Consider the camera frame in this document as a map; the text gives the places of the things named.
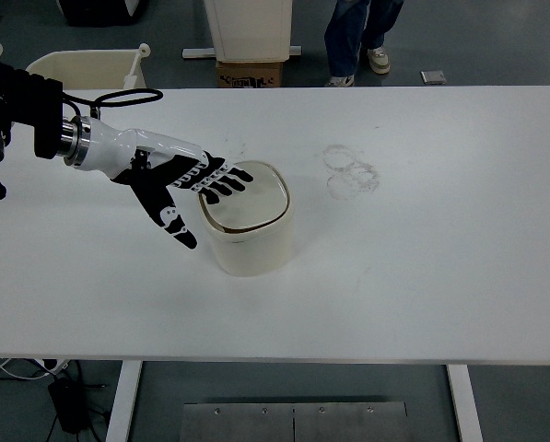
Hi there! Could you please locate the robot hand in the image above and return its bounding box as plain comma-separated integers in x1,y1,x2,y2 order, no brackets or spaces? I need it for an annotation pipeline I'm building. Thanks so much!
88,119,253,250

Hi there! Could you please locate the cream lidded trash bin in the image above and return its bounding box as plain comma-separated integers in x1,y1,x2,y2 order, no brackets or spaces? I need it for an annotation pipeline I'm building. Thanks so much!
196,159,297,278

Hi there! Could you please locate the cream plastic crate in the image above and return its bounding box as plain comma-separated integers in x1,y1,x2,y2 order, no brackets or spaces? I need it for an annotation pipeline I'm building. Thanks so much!
25,43,151,91

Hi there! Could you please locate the white floor base bar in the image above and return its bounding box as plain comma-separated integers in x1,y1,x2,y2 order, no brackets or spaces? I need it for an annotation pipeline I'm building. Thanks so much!
181,44,303,60

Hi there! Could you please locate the black container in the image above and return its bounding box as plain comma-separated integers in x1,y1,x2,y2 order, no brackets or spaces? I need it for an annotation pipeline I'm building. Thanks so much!
56,0,146,27

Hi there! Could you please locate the brown cardboard box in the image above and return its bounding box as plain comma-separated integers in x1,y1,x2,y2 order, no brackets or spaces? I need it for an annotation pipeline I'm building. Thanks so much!
216,59,285,88

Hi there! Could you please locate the white table leg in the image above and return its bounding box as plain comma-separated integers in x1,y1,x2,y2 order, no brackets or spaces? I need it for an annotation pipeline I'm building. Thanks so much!
104,360,143,442
446,363,484,442

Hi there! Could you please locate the person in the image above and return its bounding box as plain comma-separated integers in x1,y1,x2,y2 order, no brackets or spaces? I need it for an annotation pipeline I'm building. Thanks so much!
323,0,404,88

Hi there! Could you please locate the black power adapter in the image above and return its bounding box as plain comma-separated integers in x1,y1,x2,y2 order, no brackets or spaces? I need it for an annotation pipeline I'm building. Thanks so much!
47,377,89,434

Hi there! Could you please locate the small grey floor plate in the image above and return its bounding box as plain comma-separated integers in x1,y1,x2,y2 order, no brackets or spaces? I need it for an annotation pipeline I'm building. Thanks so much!
419,69,448,86

